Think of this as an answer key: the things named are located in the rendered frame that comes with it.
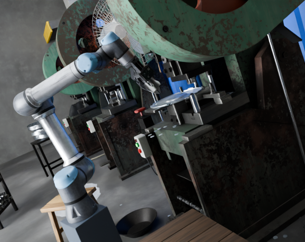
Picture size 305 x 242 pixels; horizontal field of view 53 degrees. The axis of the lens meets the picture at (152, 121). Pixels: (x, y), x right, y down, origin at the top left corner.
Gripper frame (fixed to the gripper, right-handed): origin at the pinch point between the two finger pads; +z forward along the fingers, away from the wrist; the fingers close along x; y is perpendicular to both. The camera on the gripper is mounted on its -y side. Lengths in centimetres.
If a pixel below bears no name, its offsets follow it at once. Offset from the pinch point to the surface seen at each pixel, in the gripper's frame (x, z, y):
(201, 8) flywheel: 26.7, -17.3, 30.3
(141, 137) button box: -15.7, 19.7, -30.7
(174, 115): 0.4, 18.3, -8.6
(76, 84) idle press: 35, -7, -314
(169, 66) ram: 16.7, -1.8, -6.5
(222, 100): 14.6, 22.5, 16.0
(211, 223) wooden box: -35, 40, 37
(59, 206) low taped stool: -79, 22, -76
